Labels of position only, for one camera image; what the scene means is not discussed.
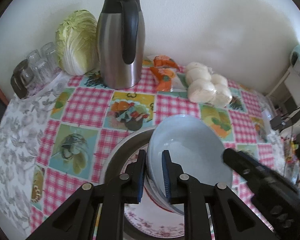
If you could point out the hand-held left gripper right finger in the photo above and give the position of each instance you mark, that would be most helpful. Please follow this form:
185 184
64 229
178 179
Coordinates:
166 177

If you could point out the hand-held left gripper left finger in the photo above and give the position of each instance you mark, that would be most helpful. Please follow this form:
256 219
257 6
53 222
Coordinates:
140 180

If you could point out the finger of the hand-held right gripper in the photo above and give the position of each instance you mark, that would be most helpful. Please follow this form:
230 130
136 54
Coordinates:
265 187

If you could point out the large stainless steel basin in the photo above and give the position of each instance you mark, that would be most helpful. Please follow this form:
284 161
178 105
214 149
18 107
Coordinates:
125 145

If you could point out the round purple floral plate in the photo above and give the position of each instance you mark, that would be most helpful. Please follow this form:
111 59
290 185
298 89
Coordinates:
150 220

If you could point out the pale blue floral bowl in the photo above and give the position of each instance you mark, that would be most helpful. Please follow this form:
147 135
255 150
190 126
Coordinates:
190 140

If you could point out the colourful snack packet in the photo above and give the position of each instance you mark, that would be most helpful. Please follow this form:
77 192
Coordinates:
292 150

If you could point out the black charger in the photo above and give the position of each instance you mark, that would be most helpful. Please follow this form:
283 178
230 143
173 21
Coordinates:
278 122

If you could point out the white power strip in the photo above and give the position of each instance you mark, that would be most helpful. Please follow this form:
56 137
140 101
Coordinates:
269 116

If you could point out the pink checkered printed tablecloth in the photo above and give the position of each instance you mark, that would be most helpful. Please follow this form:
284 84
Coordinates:
90 110

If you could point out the bag of white steamed buns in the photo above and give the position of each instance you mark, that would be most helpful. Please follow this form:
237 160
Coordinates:
202 87

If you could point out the orange snack packet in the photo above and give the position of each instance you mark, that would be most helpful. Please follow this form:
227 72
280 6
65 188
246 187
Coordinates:
165 62
163 78

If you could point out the stainless steel thermos jug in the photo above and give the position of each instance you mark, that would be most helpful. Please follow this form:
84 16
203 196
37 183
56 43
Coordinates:
115 55

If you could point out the grey floral cloth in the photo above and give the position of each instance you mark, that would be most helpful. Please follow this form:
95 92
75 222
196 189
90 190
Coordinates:
15 135

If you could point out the teal and grey fabric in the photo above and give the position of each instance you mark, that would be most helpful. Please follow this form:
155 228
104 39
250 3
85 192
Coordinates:
298 53

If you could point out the clear drinking glass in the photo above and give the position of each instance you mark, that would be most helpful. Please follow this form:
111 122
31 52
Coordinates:
41 70
48 53
27 77
34 57

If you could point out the napa cabbage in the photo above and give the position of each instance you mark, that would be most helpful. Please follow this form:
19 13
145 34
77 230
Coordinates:
75 40

